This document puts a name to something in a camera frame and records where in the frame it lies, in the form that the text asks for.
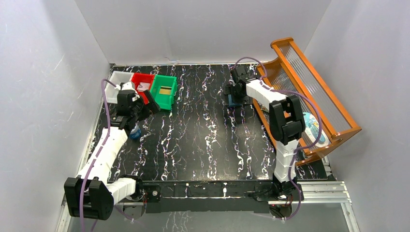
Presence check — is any green plastic bin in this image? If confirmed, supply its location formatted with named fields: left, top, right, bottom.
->
left=150, top=75, right=177, bottom=111

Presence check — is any gold card in green bin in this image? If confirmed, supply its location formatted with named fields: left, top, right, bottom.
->
left=159, top=86, right=172, bottom=95

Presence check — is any aluminium rail frame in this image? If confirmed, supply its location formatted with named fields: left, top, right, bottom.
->
left=55, top=181, right=360, bottom=232

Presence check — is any blue blister pack toy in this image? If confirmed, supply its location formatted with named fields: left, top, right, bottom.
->
left=303, top=112, right=330, bottom=147

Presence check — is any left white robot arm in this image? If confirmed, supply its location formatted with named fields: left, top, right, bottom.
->
left=64, top=82, right=160, bottom=220

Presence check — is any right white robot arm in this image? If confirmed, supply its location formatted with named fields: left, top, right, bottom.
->
left=224, top=67, right=306, bottom=200

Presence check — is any orange wooden shelf rack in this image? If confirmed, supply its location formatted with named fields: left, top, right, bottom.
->
left=252, top=37, right=362, bottom=167

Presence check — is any white plastic bin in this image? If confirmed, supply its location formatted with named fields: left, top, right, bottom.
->
left=104, top=71, right=134, bottom=104

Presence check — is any blue card holder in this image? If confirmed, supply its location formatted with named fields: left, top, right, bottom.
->
left=227, top=94, right=252, bottom=107

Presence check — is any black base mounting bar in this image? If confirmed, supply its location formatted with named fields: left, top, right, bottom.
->
left=140, top=180, right=286, bottom=213

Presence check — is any red plastic bin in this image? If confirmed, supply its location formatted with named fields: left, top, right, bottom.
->
left=131, top=72, right=155, bottom=104

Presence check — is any blue round tape tin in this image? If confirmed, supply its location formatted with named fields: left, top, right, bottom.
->
left=129, top=123, right=141, bottom=139

